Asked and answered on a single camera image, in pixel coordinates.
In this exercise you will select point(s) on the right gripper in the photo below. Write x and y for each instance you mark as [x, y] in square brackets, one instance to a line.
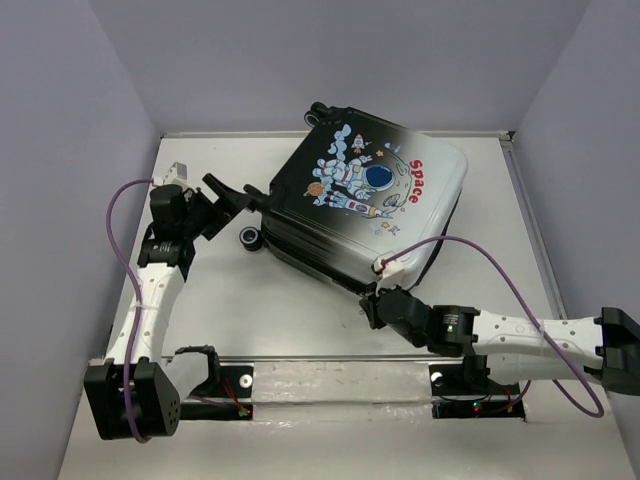
[369, 306]

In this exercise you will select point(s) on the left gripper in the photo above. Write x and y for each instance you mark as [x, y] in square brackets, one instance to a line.
[220, 216]

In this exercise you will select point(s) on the black and white suitcase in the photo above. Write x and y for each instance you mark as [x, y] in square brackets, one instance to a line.
[358, 189]

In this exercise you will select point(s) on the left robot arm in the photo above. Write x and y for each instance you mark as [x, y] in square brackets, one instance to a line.
[132, 394]

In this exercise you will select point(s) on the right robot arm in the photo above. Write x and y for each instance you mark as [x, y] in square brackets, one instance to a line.
[507, 350]

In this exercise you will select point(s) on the white cardboard front panel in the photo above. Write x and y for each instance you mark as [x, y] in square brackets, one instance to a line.
[346, 419]

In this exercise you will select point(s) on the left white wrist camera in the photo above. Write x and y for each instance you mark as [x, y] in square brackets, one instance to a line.
[177, 174]

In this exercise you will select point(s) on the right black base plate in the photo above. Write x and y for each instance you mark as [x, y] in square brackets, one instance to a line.
[454, 398]

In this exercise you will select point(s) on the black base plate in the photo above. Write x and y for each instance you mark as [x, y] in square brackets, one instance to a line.
[454, 398]
[220, 400]

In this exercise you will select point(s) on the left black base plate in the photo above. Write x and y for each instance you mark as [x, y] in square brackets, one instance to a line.
[220, 400]

